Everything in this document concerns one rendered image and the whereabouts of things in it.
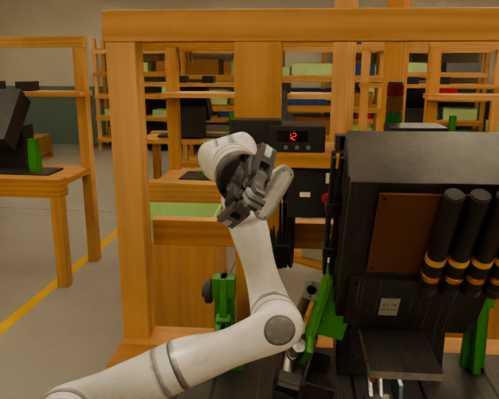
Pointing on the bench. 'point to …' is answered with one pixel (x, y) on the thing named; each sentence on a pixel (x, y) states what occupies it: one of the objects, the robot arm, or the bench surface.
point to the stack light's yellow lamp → (394, 104)
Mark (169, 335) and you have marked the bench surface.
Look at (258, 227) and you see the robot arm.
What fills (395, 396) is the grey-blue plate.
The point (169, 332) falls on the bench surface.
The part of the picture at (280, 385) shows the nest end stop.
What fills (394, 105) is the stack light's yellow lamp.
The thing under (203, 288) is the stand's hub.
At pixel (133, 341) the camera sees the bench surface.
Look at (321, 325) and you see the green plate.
